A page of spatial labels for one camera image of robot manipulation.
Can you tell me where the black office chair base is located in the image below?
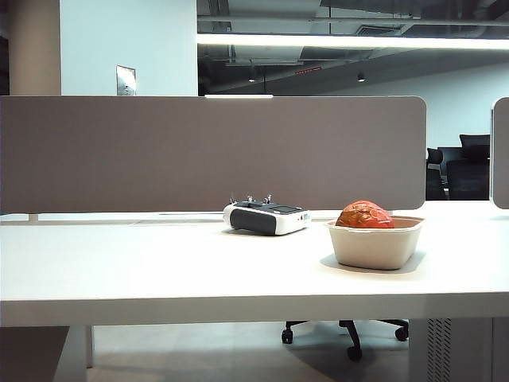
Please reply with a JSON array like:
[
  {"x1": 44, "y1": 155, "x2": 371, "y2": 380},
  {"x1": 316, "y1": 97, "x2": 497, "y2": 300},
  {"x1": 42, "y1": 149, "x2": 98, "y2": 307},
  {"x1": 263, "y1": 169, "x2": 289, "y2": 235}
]
[{"x1": 281, "y1": 319, "x2": 410, "y2": 362}]

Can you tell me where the orange fruit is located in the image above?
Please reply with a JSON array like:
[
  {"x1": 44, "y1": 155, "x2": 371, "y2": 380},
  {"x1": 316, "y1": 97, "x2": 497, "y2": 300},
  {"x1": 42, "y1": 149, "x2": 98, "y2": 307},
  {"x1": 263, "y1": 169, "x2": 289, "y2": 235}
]
[{"x1": 335, "y1": 199, "x2": 395, "y2": 229}]

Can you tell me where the beige paper lunchbox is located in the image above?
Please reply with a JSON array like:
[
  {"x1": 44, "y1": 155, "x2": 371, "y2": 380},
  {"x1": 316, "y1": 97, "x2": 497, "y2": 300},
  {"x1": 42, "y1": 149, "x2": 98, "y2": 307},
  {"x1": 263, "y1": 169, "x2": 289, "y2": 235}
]
[{"x1": 322, "y1": 215, "x2": 427, "y2": 271}]

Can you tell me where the black chair backrest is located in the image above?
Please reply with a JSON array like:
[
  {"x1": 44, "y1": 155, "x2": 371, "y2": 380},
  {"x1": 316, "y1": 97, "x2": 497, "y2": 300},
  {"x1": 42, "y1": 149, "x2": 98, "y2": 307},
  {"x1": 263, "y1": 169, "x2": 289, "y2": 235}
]
[{"x1": 459, "y1": 134, "x2": 491, "y2": 150}]

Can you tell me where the large grey desk divider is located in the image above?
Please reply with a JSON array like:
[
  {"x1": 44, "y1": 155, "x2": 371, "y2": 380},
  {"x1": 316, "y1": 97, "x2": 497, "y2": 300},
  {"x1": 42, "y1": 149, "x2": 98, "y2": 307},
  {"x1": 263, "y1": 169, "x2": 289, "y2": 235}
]
[{"x1": 0, "y1": 95, "x2": 428, "y2": 216}]

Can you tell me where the white table leg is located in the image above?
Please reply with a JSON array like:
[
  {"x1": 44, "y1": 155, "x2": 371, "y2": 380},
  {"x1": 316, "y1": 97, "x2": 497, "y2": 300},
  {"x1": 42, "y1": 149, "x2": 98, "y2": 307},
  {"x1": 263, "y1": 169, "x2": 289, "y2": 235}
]
[{"x1": 61, "y1": 325, "x2": 95, "y2": 371}]

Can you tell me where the black office chair with headrest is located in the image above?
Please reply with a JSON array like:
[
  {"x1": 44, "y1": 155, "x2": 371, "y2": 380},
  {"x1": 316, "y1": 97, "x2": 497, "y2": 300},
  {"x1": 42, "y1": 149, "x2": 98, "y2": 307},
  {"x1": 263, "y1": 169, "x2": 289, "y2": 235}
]
[{"x1": 426, "y1": 147, "x2": 449, "y2": 201}]

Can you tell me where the ceiling air vent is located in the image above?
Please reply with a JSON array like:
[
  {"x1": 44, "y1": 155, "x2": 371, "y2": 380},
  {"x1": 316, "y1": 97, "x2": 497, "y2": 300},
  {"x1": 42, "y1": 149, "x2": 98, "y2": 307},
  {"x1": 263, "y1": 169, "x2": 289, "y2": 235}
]
[{"x1": 357, "y1": 24, "x2": 406, "y2": 35}]

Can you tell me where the black mesh office chair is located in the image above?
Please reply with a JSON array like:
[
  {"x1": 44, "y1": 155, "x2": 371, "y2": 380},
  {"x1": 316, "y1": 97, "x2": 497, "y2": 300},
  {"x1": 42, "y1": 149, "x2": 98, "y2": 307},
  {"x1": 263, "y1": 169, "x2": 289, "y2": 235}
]
[{"x1": 445, "y1": 158, "x2": 491, "y2": 201}]

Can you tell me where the white grey remote controller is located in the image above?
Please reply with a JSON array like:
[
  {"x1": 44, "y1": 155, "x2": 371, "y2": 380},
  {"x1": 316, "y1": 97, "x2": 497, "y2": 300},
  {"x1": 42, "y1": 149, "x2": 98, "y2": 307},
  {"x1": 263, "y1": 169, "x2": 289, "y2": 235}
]
[{"x1": 222, "y1": 193, "x2": 312, "y2": 237}]

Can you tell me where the metal wall plate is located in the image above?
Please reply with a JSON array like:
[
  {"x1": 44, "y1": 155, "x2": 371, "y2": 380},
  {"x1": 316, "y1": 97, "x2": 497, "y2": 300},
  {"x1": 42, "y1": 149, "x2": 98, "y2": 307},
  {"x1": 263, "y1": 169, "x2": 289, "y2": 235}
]
[{"x1": 115, "y1": 64, "x2": 137, "y2": 97}]

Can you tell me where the grey desk divider white-edged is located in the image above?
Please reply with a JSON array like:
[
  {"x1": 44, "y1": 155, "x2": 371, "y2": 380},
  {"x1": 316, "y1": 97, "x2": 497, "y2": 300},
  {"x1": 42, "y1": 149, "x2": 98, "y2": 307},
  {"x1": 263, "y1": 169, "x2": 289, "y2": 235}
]
[{"x1": 489, "y1": 97, "x2": 509, "y2": 210}]

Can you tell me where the white perforated table panel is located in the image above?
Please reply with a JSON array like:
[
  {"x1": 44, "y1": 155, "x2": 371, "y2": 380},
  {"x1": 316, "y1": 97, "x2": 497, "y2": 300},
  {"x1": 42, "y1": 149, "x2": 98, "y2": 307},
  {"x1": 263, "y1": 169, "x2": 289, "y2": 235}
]
[{"x1": 409, "y1": 318, "x2": 494, "y2": 382}]

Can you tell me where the long ceiling light strip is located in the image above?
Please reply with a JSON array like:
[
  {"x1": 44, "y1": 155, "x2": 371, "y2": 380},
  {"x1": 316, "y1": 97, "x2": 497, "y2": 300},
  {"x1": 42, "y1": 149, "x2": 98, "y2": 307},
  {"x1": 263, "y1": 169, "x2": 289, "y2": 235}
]
[{"x1": 196, "y1": 33, "x2": 509, "y2": 51}]

